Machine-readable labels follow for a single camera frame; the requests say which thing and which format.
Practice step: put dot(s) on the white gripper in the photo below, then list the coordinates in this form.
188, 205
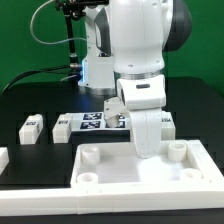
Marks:
144, 100

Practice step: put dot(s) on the white desk top tray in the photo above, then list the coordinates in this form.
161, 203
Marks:
114, 163

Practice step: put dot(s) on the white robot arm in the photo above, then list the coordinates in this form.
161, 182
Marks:
126, 40

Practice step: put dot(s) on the fiducial marker sheet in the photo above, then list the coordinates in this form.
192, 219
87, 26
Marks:
94, 121

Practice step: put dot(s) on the white L-shaped fence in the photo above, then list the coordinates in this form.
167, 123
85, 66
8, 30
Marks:
90, 197

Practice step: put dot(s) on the white block left edge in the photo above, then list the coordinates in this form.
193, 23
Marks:
4, 158

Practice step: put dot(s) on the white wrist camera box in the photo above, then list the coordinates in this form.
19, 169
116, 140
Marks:
113, 107

